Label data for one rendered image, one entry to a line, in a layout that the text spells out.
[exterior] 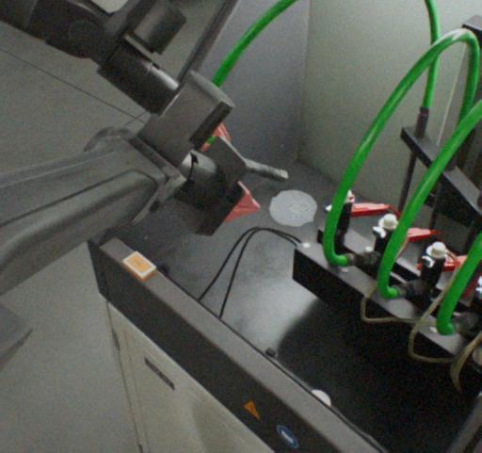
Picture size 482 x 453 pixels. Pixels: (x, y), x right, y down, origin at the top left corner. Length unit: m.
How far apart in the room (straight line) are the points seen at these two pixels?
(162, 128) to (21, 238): 0.33
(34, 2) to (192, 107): 0.26
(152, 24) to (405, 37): 0.49
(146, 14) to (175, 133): 0.26
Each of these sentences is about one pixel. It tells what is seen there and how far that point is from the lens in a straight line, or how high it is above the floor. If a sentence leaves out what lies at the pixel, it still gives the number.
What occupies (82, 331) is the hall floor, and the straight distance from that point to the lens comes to 2.20.
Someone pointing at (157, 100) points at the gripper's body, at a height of 1.28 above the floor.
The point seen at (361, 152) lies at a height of 1.29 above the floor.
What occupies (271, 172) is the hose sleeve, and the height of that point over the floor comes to 1.12.
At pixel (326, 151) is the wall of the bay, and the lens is 1.38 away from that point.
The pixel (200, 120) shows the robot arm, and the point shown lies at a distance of 0.61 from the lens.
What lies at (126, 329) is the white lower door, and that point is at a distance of 1.24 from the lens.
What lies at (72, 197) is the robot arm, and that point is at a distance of 0.38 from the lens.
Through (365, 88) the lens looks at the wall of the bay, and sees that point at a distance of 1.24.
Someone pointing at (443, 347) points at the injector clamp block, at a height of 0.98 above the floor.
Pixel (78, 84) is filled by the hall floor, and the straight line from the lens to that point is 3.34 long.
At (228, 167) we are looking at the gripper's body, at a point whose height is 1.29.
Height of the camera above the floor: 1.74
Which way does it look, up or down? 44 degrees down
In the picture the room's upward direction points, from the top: straight up
